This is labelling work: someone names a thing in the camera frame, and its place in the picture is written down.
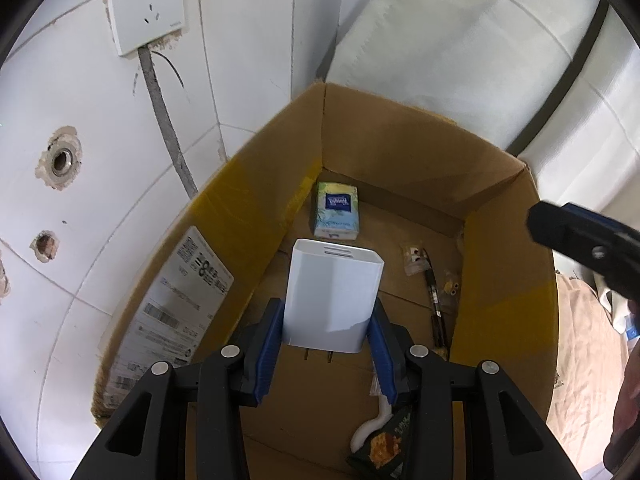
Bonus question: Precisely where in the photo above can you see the Tempo tissue pack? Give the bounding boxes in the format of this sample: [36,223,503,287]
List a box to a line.
[312,182,360,240]

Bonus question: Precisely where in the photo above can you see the white power adapter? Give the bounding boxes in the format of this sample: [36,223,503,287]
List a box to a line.
[283,238,384,354]

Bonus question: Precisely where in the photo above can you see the cardboard box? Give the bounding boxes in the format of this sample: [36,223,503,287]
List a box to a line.
[76,84,574,479]

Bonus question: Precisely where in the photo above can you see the shipping label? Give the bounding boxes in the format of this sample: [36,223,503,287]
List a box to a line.
[98,226,234,413]

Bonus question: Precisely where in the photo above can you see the small eyes packet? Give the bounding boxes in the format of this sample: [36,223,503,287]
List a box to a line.
[400,242,428,276]

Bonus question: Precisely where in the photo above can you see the black snack packet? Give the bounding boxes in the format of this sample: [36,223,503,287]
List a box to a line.
[347,396,410,479]

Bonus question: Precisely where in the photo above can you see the white curtain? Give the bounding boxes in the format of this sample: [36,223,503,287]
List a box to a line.
[328,0,639,226]

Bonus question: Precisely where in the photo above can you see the white wall socket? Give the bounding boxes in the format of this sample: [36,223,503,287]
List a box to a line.
[107,0,184,56]

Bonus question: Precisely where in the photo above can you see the beige cloth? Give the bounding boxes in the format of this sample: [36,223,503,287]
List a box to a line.
[547,273,628,479]

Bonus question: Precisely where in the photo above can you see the blue white bottle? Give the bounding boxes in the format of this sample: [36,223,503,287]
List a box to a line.
[625,313,639,347]

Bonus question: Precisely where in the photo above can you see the black pen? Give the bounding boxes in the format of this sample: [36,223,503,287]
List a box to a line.
[422,250,450,352]

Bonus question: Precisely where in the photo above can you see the right hand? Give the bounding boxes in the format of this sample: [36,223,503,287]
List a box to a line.
[603,354,639,480]

